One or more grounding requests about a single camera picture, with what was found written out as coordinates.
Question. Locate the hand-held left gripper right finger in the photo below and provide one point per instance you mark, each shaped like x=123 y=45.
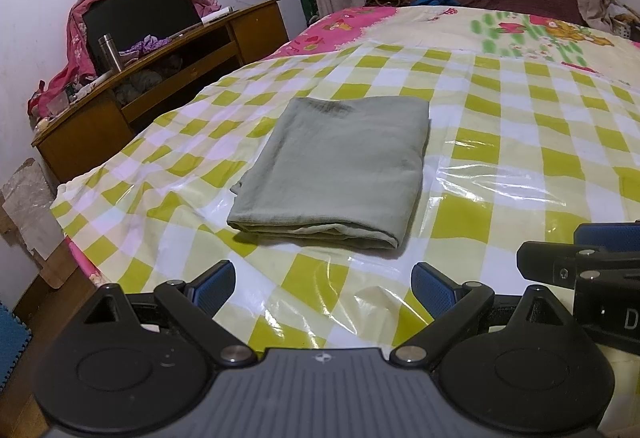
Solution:
x=431 y=290

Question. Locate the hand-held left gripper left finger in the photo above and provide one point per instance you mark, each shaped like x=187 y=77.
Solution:
x=216 y=287

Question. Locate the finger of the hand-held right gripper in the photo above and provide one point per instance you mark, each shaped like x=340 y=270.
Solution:
x=610 y=237
x=547 y=263

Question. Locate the grey-green pants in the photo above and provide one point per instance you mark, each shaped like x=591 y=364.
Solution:
x=340 y=167

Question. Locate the green checked plastic sheet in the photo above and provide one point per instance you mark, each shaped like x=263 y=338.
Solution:
x=505 y=198

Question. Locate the cardboard piece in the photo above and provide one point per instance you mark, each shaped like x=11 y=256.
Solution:
x=30 y=203

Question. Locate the blue foam mat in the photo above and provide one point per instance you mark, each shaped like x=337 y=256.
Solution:
x=11 y=343

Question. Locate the white basket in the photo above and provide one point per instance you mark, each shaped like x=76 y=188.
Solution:
x=625 y=20

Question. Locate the grey cloth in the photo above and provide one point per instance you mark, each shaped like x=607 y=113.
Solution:
x=142 y=81

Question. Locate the cartoon printed bed sheet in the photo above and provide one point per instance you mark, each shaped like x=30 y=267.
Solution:
x=500 y=25

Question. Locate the purple cloth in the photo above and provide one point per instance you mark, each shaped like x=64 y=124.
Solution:
x=146 y=45

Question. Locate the steel bottle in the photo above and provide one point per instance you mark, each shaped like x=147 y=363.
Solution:
x=111 y=53

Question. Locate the wooden desk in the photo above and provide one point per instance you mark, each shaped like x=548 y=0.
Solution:
x=252 y=27

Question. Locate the pink floral cloth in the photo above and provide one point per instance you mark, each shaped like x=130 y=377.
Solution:
x=75 y=62

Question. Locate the white paper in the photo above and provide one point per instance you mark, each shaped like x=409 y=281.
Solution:
x=217 y=15

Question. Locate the black monitor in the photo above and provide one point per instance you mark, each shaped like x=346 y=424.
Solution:
x=140 y=12

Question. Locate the brown woven item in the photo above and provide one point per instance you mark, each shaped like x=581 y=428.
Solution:
x=385 y=0

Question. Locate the green bag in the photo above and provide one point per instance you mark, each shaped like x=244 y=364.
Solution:
x=307 y=6

